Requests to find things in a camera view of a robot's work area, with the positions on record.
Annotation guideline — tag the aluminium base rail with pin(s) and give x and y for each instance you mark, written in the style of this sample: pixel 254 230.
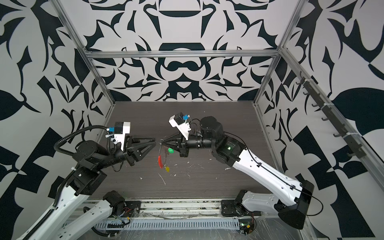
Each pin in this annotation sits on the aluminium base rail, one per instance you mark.
pixel 187 208

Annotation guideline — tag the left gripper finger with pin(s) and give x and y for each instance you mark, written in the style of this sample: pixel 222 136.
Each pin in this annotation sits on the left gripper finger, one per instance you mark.
pixel 144 149
pixel 143 141

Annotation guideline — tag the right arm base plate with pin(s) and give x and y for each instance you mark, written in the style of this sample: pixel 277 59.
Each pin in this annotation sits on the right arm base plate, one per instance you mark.
pixel 233 208

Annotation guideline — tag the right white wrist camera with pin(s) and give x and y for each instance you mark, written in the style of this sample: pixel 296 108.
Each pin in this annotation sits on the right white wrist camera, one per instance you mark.
pixel 179 121

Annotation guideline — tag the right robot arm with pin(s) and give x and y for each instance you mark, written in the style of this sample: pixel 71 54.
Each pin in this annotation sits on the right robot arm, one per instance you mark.
pixel 289 199

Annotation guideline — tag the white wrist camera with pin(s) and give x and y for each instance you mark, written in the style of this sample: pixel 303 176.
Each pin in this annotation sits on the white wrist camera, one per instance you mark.
pixel 118 132
pixel 179 121

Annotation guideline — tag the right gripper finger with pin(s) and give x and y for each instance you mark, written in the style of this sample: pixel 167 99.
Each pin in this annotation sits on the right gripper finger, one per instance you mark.
pixel 174 138
pixel 172 145

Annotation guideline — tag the white slotted cable duct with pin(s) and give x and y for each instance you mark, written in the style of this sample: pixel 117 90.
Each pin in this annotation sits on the white slotted cable duct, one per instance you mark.
pixel 177 224

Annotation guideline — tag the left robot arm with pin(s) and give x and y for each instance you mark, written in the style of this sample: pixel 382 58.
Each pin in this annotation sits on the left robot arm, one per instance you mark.
pixel 81 183

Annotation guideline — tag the small circuit board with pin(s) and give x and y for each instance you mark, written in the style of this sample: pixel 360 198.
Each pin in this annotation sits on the small circuit board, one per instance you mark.
pixel 247 226

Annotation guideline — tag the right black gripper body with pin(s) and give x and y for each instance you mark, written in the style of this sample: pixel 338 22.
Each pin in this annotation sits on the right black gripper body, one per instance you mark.
pixel 186 147

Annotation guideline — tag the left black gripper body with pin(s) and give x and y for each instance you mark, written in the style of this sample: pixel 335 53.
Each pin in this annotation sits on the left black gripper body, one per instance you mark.
pixel 129 157

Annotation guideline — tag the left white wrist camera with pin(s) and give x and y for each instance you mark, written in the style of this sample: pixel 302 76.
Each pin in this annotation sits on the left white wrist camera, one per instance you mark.
pixel 118 132

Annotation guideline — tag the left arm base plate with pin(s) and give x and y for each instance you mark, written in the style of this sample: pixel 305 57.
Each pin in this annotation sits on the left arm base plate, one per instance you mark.
pixel 130 208

